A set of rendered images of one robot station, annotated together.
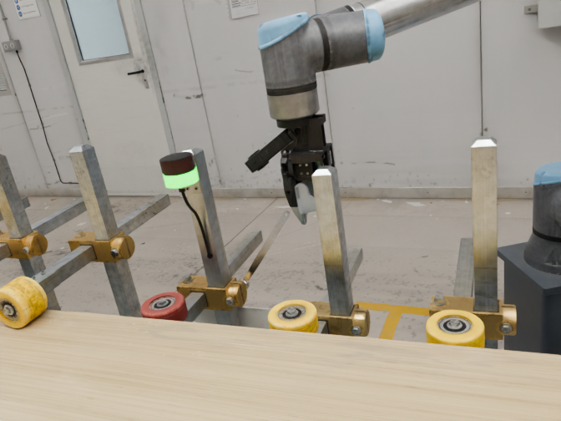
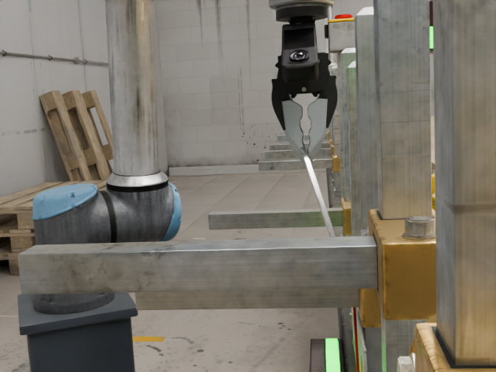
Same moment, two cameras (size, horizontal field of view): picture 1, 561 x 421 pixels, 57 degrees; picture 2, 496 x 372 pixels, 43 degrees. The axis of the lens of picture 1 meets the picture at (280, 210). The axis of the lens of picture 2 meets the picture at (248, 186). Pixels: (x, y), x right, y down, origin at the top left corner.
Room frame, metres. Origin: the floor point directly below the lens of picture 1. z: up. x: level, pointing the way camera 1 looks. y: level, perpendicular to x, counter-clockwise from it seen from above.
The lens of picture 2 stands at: (1.29, 0.78, 1.06)
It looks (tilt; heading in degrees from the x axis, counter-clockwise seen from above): 8 degrees down; 253
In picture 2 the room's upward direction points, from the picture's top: 3 degrees counter-clockwise
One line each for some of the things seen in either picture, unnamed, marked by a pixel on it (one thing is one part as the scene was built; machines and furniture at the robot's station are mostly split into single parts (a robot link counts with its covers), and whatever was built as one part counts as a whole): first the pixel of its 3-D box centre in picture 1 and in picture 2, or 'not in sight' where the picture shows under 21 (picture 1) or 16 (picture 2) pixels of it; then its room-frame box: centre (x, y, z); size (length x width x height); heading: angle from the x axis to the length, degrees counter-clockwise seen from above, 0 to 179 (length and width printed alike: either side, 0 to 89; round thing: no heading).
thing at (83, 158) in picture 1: (112, 252); (404, 264); (1.04, 0.37, 0.93); 0.03 x 0.03 x 0.48; 66
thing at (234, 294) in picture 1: (211, 293); (382, 284); (0.94, 0.17, 0.85); 0.13 x 0.06 x 0.05; 66
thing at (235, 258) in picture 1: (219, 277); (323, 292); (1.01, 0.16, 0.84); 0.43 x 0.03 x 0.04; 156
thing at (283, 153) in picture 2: not in sight; (321, 153); (0.29, -1.44, 0.83); 0.43 x 0.03 x 0.04; 156
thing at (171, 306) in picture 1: (169, 327); not in sight; (0.83, 0.24, 0.85); 0.08 x 0.08 x 0.11
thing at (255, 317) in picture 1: (248, 327); (357, 347); (0.95, 0.11, 0.75); 0.26 x 0.01 x 0.10; 66
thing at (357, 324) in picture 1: (332, 320); not in sight; (0.84, -0.06, 0.80); 0.13 x 0.06 x 0.05; 66
